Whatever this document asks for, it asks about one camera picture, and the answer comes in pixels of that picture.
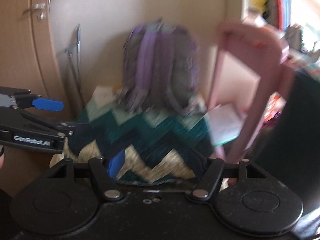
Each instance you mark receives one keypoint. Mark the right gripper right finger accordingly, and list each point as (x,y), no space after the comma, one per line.
(210,182)

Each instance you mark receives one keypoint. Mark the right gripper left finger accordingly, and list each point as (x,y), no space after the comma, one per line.
(103,173)

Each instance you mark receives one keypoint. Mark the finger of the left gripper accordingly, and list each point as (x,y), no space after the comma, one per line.
(47,104)
(71,128)

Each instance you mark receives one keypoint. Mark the wooden wardrobe door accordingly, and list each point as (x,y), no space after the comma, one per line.
(28,58)

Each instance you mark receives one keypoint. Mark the teal and cream quilt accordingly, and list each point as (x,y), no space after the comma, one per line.
(148,148)

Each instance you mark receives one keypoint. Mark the purple grey backpack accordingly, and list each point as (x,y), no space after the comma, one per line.
(161,70)

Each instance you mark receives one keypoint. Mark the pink chair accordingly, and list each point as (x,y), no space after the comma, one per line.
(249,68)

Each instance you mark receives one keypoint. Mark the cream bookshelf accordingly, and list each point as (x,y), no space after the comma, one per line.
(285,13)

